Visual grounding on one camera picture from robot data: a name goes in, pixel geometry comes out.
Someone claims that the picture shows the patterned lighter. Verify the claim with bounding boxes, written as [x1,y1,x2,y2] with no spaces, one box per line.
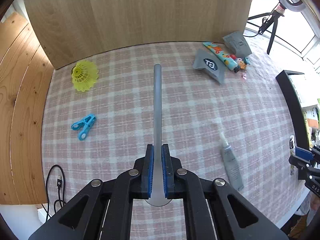
[289,135,295,176]

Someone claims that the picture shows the grey glue tube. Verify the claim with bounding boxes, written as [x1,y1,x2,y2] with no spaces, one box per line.
[219,132,244,191]

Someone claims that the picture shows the black storage tray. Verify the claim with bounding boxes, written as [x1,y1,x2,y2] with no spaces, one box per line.
[276,70,318,150]

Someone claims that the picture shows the white paper box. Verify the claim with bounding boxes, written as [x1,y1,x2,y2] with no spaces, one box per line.
[289,74,318,111]

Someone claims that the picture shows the small blue clip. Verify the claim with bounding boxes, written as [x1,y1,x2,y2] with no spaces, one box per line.
[71,114,96,141]

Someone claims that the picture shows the plaid tablecloth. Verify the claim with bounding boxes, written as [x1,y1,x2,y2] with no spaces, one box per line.
[42,41,308,226]

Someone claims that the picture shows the orange cartoon toy figure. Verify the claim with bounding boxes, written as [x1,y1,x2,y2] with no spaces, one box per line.
[235,58,247,70]

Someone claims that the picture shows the teal clothespin by toy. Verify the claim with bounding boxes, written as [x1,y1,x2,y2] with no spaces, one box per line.
[243,57,251,65]

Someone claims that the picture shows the teal cartoon cream tube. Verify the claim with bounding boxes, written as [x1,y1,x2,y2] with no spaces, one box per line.
[202,42,240,73]

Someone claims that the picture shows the grey T3 pouch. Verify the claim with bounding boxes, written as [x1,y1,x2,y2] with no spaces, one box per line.
[193,49,226,85]

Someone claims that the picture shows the black tripod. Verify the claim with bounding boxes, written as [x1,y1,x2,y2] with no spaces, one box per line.
[247,2,286,55]

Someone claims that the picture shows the wooden board panel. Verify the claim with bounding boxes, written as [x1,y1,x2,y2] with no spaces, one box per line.
[24,0,252,68]

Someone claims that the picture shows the black cable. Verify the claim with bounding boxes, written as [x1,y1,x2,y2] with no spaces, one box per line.
[41,164,67,222]

